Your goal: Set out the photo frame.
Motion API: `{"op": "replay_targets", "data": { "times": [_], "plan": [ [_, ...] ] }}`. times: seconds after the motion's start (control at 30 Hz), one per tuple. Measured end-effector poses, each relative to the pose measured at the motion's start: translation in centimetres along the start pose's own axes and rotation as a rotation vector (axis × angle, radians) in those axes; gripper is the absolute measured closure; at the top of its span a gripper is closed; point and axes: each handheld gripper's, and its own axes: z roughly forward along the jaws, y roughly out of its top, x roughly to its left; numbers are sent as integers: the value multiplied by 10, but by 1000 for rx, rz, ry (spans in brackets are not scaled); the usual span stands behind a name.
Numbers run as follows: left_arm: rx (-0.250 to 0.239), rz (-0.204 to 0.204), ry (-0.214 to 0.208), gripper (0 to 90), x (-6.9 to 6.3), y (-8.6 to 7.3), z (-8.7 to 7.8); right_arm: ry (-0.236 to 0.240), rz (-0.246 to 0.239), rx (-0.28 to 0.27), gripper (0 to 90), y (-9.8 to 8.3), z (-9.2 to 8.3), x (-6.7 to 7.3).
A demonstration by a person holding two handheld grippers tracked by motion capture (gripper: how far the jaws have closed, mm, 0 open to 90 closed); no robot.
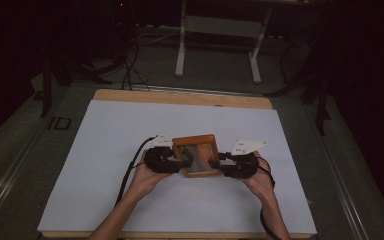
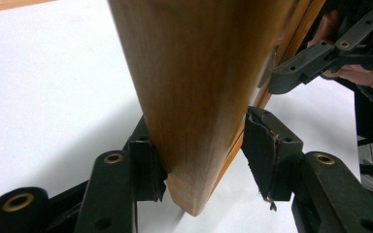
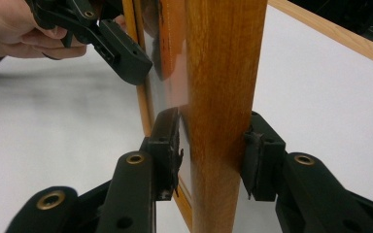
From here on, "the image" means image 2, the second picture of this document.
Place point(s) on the orange rectangular box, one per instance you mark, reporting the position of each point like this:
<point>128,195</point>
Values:
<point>191,81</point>

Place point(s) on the white table mat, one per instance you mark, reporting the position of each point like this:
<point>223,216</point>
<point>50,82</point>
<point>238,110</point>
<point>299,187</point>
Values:
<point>51,97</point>

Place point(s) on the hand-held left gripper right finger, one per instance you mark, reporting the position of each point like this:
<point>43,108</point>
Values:
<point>272,155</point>

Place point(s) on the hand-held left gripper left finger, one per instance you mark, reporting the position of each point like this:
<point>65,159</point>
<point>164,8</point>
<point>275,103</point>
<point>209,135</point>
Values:
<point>145,168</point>

